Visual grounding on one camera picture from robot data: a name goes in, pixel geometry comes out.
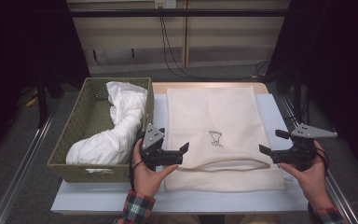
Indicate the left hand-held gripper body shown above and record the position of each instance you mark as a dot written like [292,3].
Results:
[152,137]

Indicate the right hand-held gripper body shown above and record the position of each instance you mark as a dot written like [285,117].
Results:
[304,149]

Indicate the white garment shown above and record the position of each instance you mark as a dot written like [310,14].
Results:
[118,137]

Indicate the green woven basket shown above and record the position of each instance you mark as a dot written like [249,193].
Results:
[87,124]

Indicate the person's right hand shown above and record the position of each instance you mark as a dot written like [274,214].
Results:
[313,183]

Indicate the person's left hand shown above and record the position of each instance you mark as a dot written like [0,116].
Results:
[146,180]

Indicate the white table board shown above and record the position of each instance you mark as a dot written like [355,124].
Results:
[199,200]

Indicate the black metal stand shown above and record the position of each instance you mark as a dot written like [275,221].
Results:
[42,102]

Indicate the black horizontal bar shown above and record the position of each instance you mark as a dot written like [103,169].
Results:
[180,13]

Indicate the metal floor rail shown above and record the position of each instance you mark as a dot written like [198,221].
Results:
[341,199]
[21,168]

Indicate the wall power outlet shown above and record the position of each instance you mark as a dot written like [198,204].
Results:
[165,3]

